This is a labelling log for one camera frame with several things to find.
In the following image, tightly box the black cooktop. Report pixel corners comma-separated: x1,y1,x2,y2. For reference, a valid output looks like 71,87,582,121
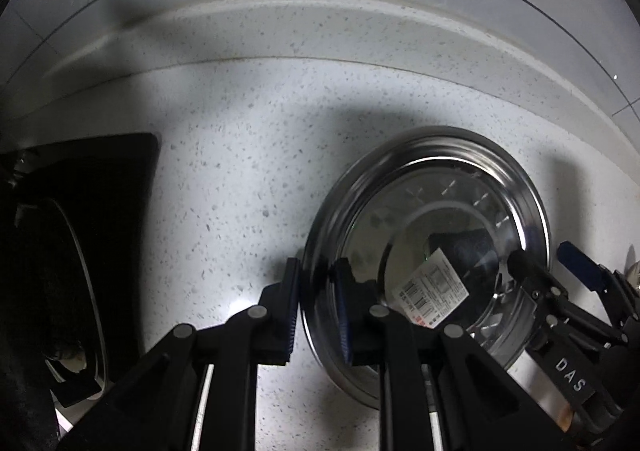
0,132,161,409

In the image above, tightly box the stainless steel bowl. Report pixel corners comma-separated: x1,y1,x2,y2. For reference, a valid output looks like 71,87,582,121
301,126,553,410

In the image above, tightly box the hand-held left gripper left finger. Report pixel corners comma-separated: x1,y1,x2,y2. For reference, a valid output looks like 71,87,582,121
57,257,302,451

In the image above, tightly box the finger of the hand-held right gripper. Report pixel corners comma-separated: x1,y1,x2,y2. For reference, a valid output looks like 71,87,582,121
558,241,640,332
508,250,628,349

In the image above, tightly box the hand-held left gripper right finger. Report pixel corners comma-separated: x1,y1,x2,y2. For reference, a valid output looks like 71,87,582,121
331,257,568,451

